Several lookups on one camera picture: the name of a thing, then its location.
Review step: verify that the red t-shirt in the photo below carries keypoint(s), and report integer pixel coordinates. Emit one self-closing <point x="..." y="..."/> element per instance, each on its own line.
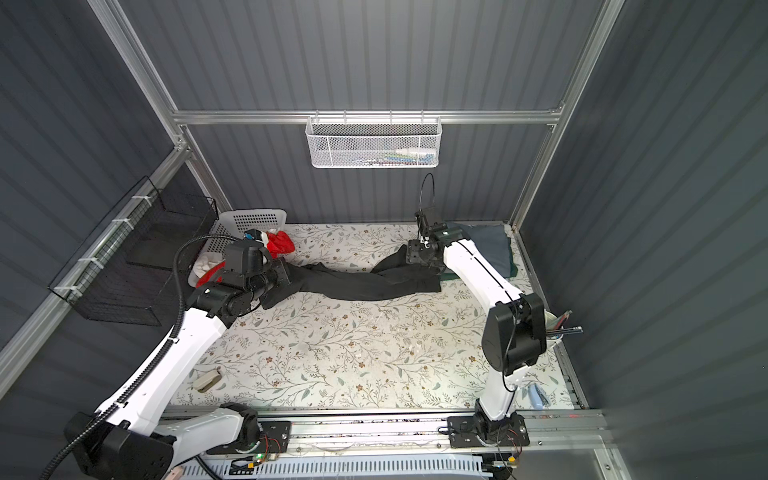
<point x="276" y="242"/>

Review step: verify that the black t-shirt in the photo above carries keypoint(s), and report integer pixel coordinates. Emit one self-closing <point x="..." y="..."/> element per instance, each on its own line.
<point x="392" y="278"/>

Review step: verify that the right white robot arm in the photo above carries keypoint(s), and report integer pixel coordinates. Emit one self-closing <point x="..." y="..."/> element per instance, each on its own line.
<point x="514" y="334"/>

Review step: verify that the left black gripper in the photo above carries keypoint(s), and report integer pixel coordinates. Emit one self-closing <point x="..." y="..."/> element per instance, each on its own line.
<point x="278" y="266"/>

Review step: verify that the white cloth in basket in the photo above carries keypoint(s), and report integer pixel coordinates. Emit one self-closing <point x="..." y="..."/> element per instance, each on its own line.
<point x="206" y="261"/>

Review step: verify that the light blue small object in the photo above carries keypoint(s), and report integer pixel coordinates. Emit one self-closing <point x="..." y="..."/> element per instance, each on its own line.
<point x="538" y="397"/>

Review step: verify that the black wire wall basket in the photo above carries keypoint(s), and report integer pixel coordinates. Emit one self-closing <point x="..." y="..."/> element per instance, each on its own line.
<point x="126" y="275"/>

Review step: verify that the white pen cup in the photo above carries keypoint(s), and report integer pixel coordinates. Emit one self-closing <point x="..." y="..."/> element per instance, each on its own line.
<point x="559" y="326"/>

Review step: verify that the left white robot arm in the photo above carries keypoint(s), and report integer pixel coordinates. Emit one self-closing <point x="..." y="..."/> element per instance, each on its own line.
<point x="123" y="438"/>

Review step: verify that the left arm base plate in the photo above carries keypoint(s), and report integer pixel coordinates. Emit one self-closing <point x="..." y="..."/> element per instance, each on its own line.
<point x="271" y="437"/>

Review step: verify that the beige small block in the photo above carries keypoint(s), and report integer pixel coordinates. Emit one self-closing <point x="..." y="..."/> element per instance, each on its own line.
<point x="207" y="380"/>

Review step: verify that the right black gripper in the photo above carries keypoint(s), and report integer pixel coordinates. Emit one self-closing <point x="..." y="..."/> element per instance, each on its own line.
<point x="412" y="253"/>

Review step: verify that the floral table mat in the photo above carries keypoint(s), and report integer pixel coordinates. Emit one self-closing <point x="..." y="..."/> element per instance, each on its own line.
<point x="311" y="352"/>

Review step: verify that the folded grey-blue t-shirt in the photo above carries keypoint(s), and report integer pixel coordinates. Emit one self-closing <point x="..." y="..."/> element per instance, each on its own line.
<point x="489" y="243"/>

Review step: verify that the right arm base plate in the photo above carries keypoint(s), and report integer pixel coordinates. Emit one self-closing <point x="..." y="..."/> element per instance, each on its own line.
<point x="475" y="431"/>

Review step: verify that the aluminium front rail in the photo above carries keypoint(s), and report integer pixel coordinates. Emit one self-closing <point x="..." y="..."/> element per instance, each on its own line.
<point x="422" y="431"/>

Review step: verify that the white wire wall basket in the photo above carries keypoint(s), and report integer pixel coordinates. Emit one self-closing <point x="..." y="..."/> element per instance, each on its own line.
<point x="388" y="145"/>

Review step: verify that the white slotted cable duct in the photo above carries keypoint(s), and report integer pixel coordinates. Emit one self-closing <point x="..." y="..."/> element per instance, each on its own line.
<point x="420" y="466"/>

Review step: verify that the white plastic laundry basket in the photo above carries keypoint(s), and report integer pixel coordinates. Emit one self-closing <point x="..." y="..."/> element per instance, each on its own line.
<point x="236" y="223"/>

